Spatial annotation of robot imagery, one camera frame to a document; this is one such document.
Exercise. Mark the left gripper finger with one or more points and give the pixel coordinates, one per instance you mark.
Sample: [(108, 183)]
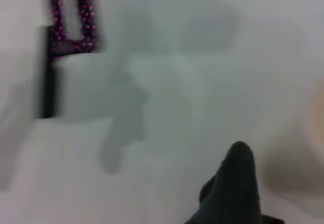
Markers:
[(76, 31)]

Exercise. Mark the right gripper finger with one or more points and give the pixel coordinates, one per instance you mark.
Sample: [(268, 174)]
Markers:
[(274, 220)]

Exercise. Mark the dark blue rag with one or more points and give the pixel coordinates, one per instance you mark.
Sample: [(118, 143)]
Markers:
[(233, 188)]

